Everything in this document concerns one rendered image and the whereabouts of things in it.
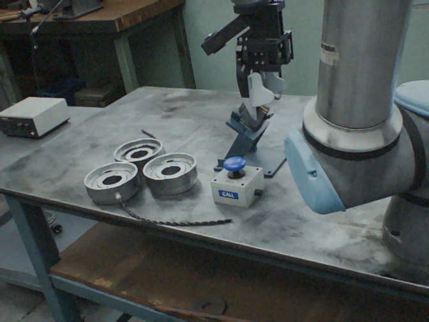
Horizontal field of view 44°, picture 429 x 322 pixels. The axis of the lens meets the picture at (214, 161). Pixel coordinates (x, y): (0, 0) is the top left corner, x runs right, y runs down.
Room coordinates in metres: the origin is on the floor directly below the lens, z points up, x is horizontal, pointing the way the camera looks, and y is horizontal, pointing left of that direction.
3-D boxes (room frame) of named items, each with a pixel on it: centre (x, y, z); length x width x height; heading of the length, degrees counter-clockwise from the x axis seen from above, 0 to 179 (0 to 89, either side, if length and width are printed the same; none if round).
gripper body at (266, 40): (0.92, -0.12, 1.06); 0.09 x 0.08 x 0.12; 57
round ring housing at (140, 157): (1.01, 0.15, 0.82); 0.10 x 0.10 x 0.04
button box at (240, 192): (0.82, -0.04, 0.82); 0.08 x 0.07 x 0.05; 54
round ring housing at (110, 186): (0.92, 0.20, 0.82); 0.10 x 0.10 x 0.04
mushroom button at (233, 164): (0.82, -0.03, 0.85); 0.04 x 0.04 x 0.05
